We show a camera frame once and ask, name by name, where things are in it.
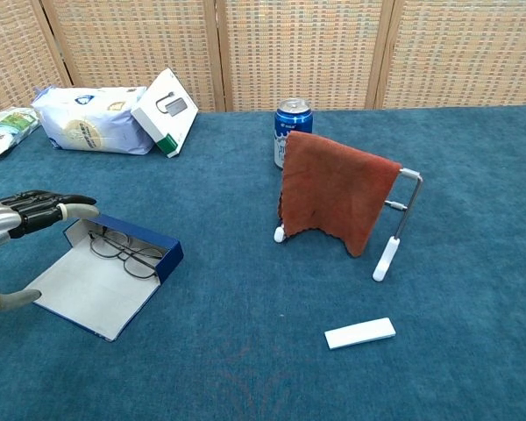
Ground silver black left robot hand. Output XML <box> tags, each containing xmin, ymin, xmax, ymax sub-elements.
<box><xmin>0</xmin><ymin>189</ymin><xmax>101</xmax><ymax>313</ymax></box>

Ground blue folding glasses case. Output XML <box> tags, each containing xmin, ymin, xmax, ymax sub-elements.
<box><xmin>25</xmin><ymin>213</ymin><xmax>185</xmax><ymax>342</ymax></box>

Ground black-framed eyeglasses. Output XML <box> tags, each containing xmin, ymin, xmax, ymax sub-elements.
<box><xmin>89</xmin><ymin>227</ymin><xmax>166</xmax><ymax>281</ymax></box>

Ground green white snack packet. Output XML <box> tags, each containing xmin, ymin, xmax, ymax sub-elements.
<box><xmin>0</xmin><ymin>106</ymin><xmax>42</xmax><ymax>157</ymax></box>

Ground pale blue tissue pack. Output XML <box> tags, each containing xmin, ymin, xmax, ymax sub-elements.
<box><xmin>30</xmin><ymin>85</ymin><xmax>154</xmax><ymax>155</ymax></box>

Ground white adapter product box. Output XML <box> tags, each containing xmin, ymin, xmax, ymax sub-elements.
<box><xmin>130</xmin><ymin>68</ymin><xmax>200</xmax><ymax>159</ymax></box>

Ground blue felt table cover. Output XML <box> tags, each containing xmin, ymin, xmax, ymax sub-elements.
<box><xmin>0</xmin><ymin>103</ymin><xmax>526</xmax><ymax>421</ymax></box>

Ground blue drink can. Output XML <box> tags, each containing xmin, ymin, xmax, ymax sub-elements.
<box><xmin>272</xmin><ymin>97</ymin><xmax>314</xmax><ymax>170</ymax></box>

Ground rust red cloth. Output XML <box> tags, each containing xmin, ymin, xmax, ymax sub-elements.
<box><xmin>278</xmin><ymin>130</ymin><xmax>402</xmax><ymax>259</ymax></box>

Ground woven wood-framed folding screen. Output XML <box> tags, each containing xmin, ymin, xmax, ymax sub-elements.
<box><xmin>0</xmin><ymin>0</ymin><xmax>526</xmax><ymax>120</ymax></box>

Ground white flat rectangular block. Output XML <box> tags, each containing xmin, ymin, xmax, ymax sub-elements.
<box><xmin>323</xmin><ymin>317</ymin><xmax>397</xmax><ymax>351</ymax></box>

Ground white metal towel rack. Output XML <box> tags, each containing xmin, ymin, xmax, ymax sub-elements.
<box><xmin>273</xmin><ymin>168</ymin><xmax>423</xmax><ymax>282</ymax></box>

